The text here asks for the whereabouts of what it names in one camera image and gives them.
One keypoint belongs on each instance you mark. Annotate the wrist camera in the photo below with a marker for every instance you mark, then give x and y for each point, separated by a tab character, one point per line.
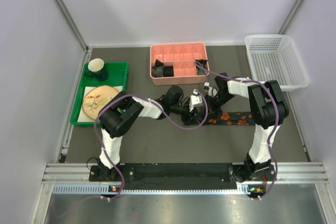
195	101
210	91

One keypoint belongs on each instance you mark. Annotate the black orange floral tie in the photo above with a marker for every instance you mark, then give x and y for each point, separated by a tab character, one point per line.
229	118

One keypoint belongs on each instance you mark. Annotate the rolled dark floral tie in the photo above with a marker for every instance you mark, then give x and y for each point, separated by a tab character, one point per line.
158	70

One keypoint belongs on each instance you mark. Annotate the green plastic tray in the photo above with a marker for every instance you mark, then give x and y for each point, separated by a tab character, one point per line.
117	76

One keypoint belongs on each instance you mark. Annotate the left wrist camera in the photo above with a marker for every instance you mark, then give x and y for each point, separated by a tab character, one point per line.
195	101

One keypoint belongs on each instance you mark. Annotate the white perforated plastic basket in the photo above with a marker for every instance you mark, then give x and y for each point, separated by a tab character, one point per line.
276	57

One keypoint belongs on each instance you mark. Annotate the rolled navy yellow floral tie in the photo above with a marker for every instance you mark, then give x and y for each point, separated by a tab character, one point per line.
201	66

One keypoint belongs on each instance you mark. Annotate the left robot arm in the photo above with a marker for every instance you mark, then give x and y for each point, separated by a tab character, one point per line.
118	116

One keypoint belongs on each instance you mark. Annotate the aluminium frame rail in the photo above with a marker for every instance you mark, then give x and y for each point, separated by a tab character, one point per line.
71	24

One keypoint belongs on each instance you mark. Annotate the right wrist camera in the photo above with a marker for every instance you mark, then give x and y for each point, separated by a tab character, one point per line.
210	91

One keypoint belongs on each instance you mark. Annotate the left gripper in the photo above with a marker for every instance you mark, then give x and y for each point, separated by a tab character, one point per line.
192	119

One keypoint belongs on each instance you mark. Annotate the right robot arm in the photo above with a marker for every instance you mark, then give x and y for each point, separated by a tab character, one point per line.
268	109

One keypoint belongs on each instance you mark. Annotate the grey slotted cable duct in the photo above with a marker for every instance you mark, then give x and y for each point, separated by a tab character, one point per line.
87	189

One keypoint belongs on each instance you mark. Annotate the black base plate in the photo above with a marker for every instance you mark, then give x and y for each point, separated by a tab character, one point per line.
186	176

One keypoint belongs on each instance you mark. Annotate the round painted wooden plate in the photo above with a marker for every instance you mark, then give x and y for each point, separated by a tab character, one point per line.
96	99

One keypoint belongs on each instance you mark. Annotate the pink divided organizer box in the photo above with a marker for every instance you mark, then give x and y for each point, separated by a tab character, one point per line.
181	56

